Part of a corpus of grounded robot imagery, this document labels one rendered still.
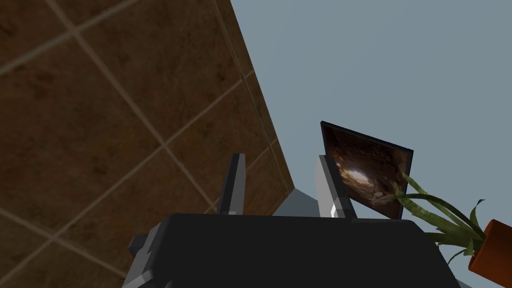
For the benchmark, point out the green plant in terracotta pot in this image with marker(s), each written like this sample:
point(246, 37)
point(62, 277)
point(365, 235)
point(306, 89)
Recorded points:
point(494, 250)

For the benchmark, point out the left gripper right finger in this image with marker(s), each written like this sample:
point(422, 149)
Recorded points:
point(330, 192)

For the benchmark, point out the dark framed brown picture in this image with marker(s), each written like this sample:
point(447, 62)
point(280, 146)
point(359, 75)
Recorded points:
point(370, 172)

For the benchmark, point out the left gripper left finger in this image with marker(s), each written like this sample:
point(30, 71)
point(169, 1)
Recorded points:
point(234, 188)

